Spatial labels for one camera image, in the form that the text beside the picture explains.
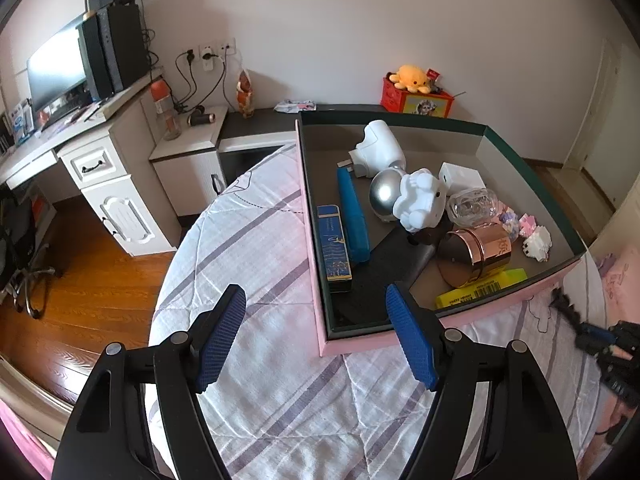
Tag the rose gold metal cup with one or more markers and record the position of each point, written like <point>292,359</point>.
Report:
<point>467,255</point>

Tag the black office chair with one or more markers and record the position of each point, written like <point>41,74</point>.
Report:
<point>19,253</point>

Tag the yellow highlighter tube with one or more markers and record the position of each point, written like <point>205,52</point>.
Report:
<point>481,288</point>

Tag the red cartoon storage box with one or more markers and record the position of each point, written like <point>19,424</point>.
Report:
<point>402,101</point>

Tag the black hair clip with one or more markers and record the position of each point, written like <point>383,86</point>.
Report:
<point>561,302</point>

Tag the white power adapter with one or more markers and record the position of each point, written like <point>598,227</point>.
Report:
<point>458,178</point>

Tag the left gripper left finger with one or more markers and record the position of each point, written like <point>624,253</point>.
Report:
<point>107,435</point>

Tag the pink white brick figure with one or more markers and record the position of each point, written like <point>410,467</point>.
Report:
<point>537,240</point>

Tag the blue plastic case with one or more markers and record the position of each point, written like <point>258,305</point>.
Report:
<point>357,236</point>

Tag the clear plastic bottle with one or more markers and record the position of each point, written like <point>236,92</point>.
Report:
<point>472,207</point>

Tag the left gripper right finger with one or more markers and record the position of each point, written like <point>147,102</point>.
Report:
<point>523,434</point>

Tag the white plastic cone device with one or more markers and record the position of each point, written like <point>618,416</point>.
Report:
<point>378,150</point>

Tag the orange octopus plush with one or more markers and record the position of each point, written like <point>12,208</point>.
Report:
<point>411,78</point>

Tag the white striped quilt cover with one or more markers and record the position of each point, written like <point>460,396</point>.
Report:
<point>281,411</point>

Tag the orange cap bottle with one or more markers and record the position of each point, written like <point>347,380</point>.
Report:
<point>165,109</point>

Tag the black computer monitor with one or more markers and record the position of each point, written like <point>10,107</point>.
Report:
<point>56,67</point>

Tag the blue gold long box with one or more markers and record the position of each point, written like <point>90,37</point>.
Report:
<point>333,244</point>

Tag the pink green storage box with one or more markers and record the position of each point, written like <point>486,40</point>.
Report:
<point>324,139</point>

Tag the black computer tower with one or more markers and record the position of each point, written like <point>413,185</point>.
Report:
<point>112,50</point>

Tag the pink donut brick model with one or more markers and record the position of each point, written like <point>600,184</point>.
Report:
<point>510,222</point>

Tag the white desk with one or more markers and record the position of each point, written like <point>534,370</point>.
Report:
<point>106,151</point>

